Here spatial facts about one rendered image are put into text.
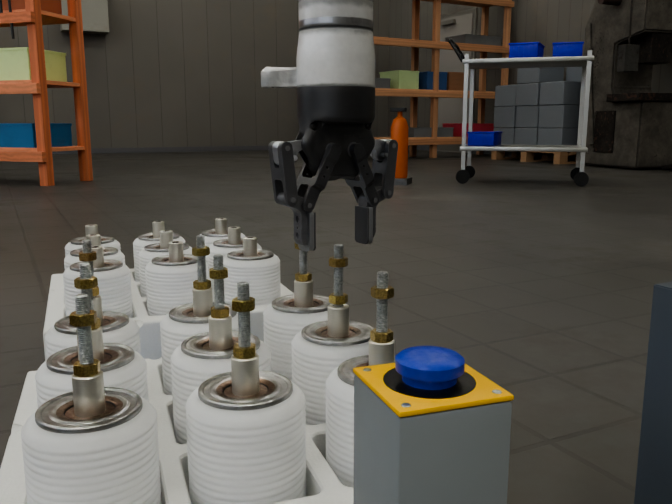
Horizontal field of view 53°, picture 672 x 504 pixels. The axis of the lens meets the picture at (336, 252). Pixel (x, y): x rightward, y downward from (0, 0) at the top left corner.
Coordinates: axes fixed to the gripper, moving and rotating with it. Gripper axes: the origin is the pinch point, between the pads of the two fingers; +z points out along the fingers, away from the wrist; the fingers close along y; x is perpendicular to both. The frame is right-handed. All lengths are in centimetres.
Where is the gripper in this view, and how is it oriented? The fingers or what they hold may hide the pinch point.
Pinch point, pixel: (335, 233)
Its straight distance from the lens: 67.1
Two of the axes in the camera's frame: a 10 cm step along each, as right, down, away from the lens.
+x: -5.7, -1.5, 8.1
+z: 0.0, 9.8, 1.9
